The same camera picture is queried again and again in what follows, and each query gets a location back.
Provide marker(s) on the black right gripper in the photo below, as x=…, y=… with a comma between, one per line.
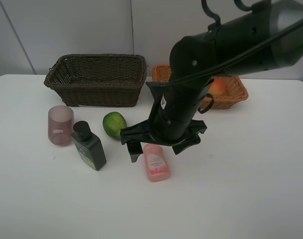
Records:
x=170, y=122

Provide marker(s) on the pink bottle white cap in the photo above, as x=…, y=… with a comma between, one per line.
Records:
x=157, y=168

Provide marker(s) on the dark green bottle black cap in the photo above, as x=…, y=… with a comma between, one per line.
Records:
x=88, y=145

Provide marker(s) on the red yellow peach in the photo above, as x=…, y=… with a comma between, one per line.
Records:
x=218, y=88

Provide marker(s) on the translucent purple plastic cup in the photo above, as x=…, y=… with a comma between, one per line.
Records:
x=60, y=125

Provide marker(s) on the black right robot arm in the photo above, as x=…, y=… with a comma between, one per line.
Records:
x=269, y=36

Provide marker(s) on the green mango fruit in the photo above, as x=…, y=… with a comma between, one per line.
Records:
x=113, y=123

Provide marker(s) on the dark brown wicker basket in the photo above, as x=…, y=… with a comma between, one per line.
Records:
x=98, y=80

